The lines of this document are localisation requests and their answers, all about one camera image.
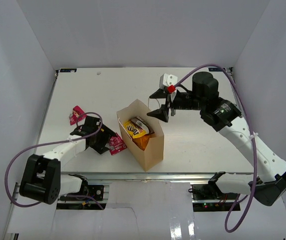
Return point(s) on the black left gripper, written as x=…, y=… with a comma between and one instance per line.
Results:
x=106, y=134

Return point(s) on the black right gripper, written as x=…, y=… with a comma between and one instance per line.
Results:
x=162, y=113

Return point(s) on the pink candy packet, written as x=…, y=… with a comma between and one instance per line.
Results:
x=116, y=145

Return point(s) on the dark brown M&M's packet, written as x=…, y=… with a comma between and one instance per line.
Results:
x=141, y=126

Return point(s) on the yellow M&M's packet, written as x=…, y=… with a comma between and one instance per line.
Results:
x=129, y=127

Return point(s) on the orange yellow snack multipack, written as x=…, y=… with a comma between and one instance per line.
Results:
x=142, y=142

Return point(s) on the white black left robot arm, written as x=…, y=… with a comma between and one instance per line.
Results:
x=42, y=179

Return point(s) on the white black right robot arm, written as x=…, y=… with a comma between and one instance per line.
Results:
x=226, y=119

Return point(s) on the brown paper bag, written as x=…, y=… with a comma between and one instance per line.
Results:
x=153, y=154

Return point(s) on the magenta small snack packet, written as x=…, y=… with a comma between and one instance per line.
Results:
x=76, y=115

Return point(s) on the blue label left corner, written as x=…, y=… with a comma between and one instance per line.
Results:
x=68, y=70

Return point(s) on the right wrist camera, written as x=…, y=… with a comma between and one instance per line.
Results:
x=167, y=83

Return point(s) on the aluminium front rail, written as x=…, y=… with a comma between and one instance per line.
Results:
x=141, y=176

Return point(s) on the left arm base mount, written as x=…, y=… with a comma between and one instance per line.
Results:
x=95, y=191

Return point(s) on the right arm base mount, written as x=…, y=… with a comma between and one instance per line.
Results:
x=205, y=200

